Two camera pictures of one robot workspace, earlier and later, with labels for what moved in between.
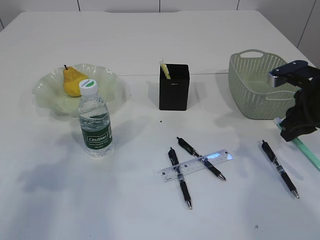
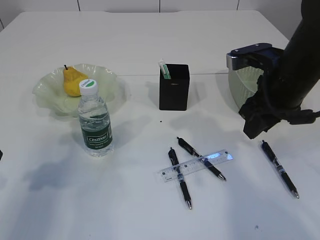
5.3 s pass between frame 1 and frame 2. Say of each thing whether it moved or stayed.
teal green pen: moved
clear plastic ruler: stayed
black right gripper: moved
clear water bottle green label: stayed
